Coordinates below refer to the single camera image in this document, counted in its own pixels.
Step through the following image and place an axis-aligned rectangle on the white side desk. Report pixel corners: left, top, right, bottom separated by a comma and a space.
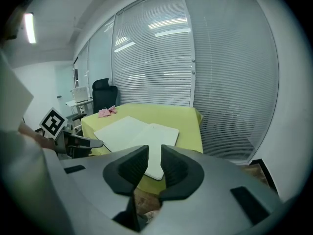
65, 97, 94, 115

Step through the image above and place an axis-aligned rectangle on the white printer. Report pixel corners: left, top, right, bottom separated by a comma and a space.
72, 85, 89, 104

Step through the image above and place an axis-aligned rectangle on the glass panel with white blinds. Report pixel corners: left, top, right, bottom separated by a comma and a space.
112, 0, 196, 108
180, 0, 280, 162

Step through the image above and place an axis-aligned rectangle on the pink cloth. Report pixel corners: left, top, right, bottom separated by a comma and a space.
97, 104, 118, 118

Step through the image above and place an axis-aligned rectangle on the yellow-green tablecloth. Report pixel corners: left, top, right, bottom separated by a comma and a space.
80, 103, 204, 196

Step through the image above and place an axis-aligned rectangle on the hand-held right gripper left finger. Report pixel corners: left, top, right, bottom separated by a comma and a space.
102, 144, 150, 232

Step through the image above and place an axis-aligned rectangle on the person's left forearm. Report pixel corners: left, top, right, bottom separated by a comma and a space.
18, 121, 57, 150

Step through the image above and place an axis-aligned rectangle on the grey book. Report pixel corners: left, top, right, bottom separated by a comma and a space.
93, 115, 180, 181

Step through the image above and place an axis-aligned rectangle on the person's light shirt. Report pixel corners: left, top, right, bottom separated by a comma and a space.
0, 49, 34, 137

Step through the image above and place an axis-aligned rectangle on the black high-back office chair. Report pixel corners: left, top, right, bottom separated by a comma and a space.
70, 77, 119, 132

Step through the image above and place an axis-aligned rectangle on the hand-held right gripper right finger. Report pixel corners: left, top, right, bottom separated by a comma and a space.
158, 144, 205, 202

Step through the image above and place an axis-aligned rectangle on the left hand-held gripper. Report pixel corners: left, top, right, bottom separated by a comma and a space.
39, 107, 105, 154

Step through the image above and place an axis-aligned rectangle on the ceiling light tube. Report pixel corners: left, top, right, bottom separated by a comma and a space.
24, 12, 38, 45

